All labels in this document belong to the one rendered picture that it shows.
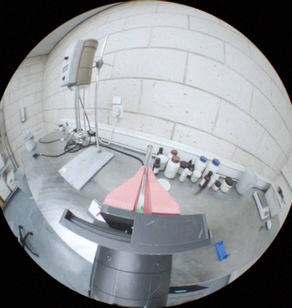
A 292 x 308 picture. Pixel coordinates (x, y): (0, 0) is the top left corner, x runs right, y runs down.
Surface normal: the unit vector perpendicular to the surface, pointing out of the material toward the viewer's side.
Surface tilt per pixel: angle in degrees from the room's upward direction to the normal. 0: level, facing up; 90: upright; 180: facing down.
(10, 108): 90
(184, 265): 0
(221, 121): 90
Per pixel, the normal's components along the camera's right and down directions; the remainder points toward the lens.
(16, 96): 0.94, 0.29
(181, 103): -0.32, 0.49
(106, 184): 0.14, -0.82
